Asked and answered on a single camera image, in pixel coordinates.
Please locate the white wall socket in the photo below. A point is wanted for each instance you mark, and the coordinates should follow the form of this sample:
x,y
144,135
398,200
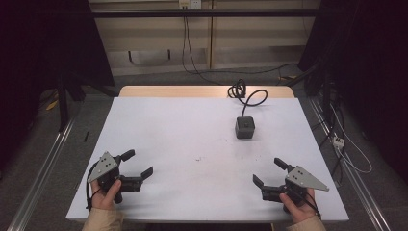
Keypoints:
x,y
190,3

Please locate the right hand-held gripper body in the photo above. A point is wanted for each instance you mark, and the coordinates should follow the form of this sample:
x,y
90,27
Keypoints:
x,y
301,179

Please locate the black cube power adapter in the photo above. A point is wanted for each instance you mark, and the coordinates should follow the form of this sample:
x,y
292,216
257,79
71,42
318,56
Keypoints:
x,y
245,127

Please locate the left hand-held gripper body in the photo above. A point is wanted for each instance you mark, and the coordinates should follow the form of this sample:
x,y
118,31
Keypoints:
x,y
104,166

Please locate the white power plug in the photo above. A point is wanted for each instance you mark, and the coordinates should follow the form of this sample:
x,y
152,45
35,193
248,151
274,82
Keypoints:
x,y
338,142

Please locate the black curtain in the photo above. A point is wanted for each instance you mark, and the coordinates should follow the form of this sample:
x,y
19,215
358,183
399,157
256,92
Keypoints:
x,y
45,48
369,57

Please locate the small black floor piece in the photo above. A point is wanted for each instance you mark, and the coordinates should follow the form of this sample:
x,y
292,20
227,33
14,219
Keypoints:
x,y
86,136

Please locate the wooden table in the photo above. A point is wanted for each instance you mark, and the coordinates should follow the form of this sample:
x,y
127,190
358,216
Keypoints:
x,y
179,91

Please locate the white table mat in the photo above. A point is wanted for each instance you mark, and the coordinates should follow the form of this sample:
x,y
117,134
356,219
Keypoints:
x,y
192,134

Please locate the person's left hand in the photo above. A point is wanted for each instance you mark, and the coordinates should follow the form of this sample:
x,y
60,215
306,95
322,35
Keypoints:
x,y
103,196

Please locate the yellow floor tape strip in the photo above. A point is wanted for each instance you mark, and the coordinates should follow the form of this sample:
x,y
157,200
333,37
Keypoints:
x,y
52,105

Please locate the aluminium floor rail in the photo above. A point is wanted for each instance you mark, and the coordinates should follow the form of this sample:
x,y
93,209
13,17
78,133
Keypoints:
x,y
356,179
41,174

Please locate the black horizontal frame bar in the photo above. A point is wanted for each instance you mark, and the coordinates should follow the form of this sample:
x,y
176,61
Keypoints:
x,y
205,13

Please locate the person's right hand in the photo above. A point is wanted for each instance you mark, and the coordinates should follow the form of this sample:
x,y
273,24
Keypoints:
x,y
299,210

